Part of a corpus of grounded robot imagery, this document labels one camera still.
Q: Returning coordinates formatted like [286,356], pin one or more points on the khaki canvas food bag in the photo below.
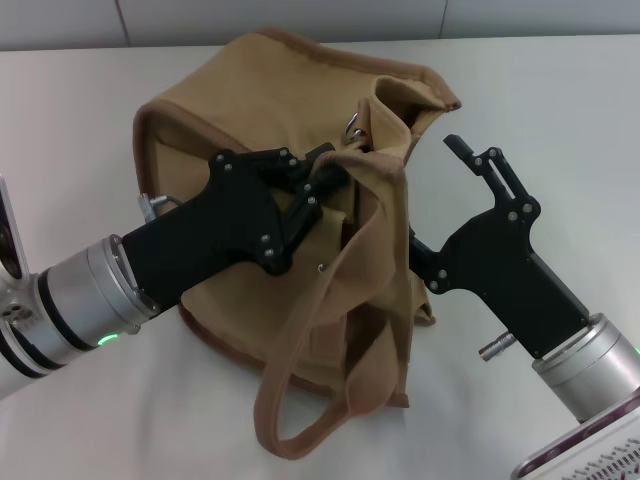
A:
[260,100]

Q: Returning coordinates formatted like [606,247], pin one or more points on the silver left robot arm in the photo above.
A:
[75,300]

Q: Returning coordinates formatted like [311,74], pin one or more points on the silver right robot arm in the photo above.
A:
[590,365]

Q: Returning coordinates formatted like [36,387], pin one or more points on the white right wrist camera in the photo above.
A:
[590,450]

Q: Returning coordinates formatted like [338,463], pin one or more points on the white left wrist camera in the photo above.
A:
[10,235]

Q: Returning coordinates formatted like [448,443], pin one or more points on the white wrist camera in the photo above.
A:
[10,235]
[590,450]

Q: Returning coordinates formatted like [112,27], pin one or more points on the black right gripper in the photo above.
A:
[500,260]

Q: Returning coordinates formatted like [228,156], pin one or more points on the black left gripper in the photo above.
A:
[215,225]

